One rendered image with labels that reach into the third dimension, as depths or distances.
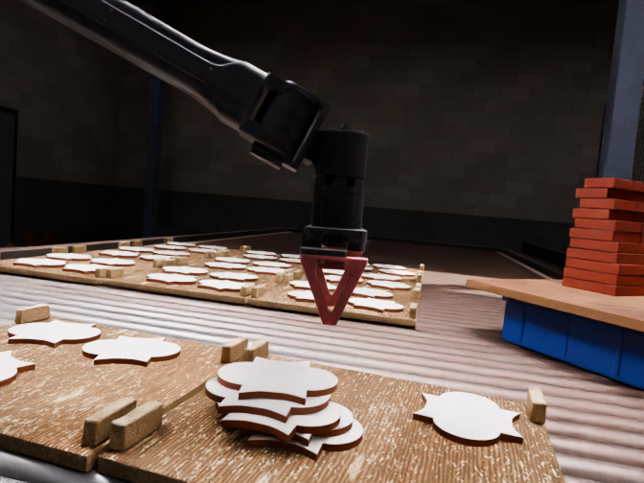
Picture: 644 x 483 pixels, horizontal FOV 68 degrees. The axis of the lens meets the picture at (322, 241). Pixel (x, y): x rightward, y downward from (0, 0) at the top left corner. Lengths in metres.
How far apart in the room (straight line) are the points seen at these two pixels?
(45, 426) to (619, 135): 2.22
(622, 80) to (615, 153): 0.30
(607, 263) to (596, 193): 0.16
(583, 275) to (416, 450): 0.77
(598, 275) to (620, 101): 1.30
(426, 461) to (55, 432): 0.36
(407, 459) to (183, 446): 0.22
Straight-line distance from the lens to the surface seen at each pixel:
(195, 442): 0.52
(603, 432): 0.75
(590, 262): 1.21
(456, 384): 0.80
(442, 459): 0.53
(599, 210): 1.21
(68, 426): 0.57
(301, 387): 0.54
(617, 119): 2.38
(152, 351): 0.76
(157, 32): 0.54
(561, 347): 1.04
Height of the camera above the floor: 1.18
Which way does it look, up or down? 4 degrees down
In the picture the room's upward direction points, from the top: 5 degrees clockwise
